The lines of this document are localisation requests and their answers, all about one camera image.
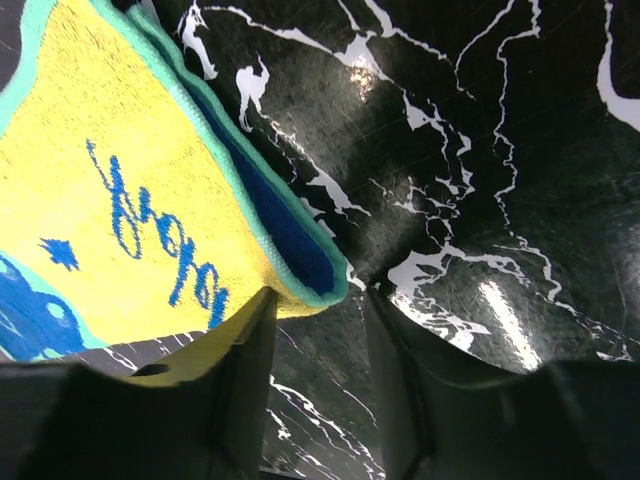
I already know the yellow blue crocodile towel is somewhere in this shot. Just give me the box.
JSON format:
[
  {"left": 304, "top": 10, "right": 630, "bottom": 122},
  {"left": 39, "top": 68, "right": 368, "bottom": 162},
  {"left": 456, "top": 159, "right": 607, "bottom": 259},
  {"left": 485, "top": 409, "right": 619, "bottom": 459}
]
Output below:
[{"left": 1, "top": 1, "right": 348, "bottom": 362}]

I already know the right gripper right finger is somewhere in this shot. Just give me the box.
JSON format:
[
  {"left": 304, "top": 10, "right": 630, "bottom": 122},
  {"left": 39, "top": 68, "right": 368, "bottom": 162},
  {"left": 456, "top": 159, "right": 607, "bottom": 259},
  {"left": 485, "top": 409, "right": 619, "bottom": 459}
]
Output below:
[{"left": 364, "top": 290, "right": 639, "bottom": 479}]

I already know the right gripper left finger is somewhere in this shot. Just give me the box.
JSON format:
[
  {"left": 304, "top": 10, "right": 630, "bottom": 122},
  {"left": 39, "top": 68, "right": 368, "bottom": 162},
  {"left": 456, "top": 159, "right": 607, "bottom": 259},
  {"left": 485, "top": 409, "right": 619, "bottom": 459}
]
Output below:
[{"left": 1, "top": 288, "right": 277, "bottom": 479}]

